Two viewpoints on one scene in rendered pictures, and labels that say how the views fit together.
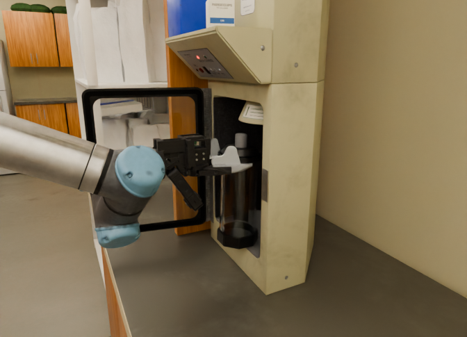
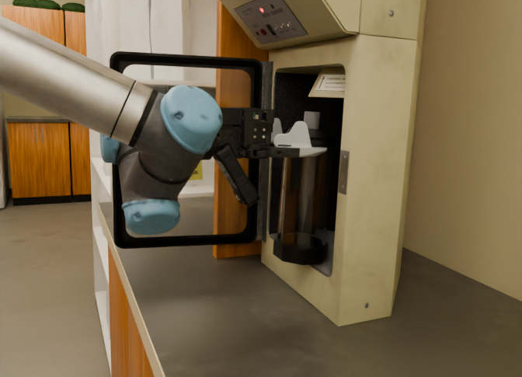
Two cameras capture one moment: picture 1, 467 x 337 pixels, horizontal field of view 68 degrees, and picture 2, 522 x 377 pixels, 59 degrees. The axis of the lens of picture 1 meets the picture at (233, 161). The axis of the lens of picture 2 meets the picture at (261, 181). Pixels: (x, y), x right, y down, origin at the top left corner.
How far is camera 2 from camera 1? 13 cm
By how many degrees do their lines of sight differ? 5
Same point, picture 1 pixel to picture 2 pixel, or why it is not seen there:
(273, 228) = (353, 232)
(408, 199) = not seen: outside the picture
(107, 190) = (147, 137)
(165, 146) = not seen: hidden behind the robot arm
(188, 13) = not seen: outside the picture
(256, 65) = (340, 7)
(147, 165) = (201, 109)
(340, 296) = (440, 333)
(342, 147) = (439, 154)
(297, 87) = (391, 43)
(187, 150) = (243, 122)
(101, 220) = (133, 192)
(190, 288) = (234, 314)
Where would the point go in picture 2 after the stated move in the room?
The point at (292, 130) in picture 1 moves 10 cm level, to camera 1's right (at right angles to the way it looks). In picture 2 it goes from (383, 100) to (448, 102)
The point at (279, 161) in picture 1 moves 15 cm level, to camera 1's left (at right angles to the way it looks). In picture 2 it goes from (364, 140) to (269, 136)
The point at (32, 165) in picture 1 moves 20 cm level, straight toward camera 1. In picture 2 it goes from (58, 92) to (85, 96)
